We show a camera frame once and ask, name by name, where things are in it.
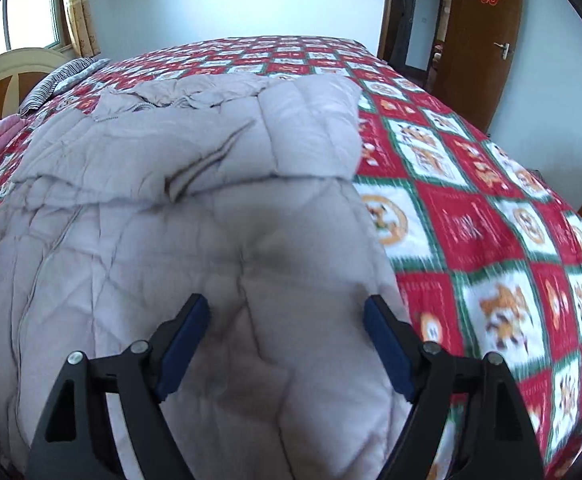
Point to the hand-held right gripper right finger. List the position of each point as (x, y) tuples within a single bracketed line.
[(388, 350)]

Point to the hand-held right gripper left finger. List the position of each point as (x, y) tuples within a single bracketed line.
[(183, 350)]

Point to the light grey quilted jacket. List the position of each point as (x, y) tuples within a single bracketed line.
[(221, 210)]

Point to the red printed checkered blanket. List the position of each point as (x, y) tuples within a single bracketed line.
[(471, 220)]

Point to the striped pillow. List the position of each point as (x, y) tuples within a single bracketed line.
[(56, 82)]

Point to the yellow patterned curtain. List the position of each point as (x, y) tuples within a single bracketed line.
[(83, 20)]

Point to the brown wooden door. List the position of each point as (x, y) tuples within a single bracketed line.
[(471, 60)]

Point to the brown wooden door frame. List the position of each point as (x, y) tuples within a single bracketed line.
[(385, 20)]

